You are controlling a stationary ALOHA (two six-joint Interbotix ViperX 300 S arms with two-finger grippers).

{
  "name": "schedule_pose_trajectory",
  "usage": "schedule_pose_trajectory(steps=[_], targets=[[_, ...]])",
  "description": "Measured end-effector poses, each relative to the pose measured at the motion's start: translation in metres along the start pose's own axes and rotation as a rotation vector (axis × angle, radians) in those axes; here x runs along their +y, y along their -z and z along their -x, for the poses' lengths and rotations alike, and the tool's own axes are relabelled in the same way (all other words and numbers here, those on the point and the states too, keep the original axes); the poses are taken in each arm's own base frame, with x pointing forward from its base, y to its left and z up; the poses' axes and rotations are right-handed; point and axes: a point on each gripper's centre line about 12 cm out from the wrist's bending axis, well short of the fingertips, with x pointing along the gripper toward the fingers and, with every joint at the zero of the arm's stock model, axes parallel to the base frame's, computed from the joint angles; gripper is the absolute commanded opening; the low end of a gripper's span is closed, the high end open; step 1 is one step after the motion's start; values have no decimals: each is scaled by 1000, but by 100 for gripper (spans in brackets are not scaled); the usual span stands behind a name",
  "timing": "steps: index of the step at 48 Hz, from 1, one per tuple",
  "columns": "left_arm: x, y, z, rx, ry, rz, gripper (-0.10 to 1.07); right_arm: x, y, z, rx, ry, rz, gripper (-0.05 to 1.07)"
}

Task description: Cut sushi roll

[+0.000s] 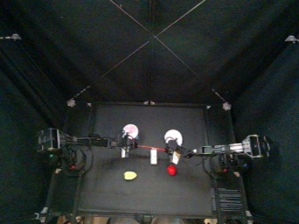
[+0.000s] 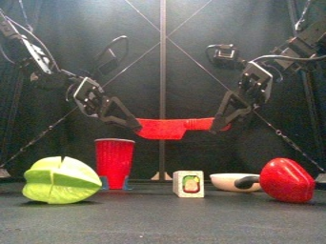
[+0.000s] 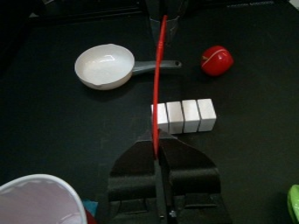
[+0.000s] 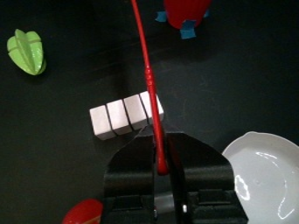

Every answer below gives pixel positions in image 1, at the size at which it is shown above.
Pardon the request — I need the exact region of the red toy knife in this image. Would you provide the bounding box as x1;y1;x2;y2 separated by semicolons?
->
135;144;169;152

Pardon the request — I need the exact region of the white toy sushi roll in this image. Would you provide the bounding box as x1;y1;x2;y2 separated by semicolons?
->
149;149;159;165

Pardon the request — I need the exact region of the yellow object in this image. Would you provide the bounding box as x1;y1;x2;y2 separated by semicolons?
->
123;171;137;181

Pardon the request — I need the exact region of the red toy pepper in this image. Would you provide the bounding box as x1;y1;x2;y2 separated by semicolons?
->
165;164;177;177

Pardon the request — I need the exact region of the white text warning label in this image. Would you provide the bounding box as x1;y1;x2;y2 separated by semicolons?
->
215;186;246;214

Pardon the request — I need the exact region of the white pan black handle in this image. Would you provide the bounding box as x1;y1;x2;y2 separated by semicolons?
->
163;129;184;147

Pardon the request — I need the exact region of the red plastic cup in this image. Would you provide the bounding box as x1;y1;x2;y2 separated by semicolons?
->
121;123;140;140

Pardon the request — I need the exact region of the thin diagonal brace wire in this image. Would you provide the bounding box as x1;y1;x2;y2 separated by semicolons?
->
108;0;230;107
69;0;208;102

